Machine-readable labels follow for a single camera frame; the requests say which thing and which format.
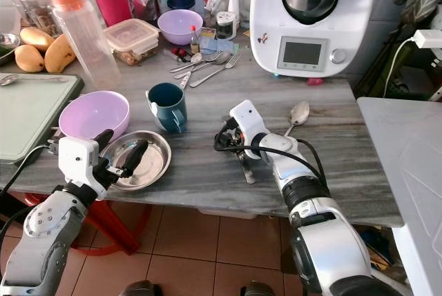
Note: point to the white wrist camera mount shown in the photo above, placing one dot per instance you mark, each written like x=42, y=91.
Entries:
x=76, y=165
x=248, y=118

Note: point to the red plastic stool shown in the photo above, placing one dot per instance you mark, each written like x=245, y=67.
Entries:
x=117, y=230

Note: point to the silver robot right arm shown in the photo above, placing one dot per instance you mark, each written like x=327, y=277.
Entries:
x=338, y=248

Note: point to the teal ceramic mug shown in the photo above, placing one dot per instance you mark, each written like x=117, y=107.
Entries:
x=168, y=105

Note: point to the grey robot left foot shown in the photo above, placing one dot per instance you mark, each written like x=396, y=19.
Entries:
x=141, y=289

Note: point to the yellow mango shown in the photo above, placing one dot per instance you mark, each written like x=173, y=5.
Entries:
x=29, y=58
x=36, y=36
x=60, y=54

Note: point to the steel spoon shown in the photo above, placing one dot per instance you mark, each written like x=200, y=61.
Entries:
x=10, y=80
x=217, y=56
x=298, y=112

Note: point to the steel fork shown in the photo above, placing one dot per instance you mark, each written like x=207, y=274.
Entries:
x=247, y=170
x=219, y=71

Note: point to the pink plastic canister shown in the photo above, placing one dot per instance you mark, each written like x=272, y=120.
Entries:
x=112, y=3

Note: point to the pale green cutting board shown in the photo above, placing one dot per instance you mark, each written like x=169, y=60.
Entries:
x=31, y=116

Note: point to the clear bottle orange cap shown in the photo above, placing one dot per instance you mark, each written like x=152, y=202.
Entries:
x=90, y=44

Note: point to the large purple plastic bowl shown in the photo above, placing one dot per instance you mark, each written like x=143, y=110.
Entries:
x=93, y=112

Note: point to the rectangular clear food container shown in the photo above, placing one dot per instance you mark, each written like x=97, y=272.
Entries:
x=131, y=37

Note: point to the white side table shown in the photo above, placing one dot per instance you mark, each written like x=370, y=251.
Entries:
x=407, y=158

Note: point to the steel bowl green contents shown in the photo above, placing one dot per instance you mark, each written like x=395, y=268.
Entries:
x=8, y=49

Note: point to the white power adapter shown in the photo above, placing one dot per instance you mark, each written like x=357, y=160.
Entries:
x=428, y=38

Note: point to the grey robot foot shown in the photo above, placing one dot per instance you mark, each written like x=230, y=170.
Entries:
x=141, y=289
x=257, y=289

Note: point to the grey robot right foot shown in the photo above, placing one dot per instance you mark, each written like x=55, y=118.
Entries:
x=257, y=289

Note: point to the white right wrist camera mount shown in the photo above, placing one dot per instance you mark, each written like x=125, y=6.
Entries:
x=248, y=118

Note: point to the white kitchen cooking machine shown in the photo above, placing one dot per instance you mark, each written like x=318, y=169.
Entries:
x=311, y=34

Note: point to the small purple plastic bowl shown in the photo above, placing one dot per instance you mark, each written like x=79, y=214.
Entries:
x=180, y=25

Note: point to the round steel plate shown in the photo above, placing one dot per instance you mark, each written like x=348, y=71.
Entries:
x=157, y=161

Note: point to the clear glass jar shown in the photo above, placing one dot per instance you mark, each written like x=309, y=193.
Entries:
x=41, y=13

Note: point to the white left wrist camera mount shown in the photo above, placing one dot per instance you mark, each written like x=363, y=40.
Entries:
x=76, y=165

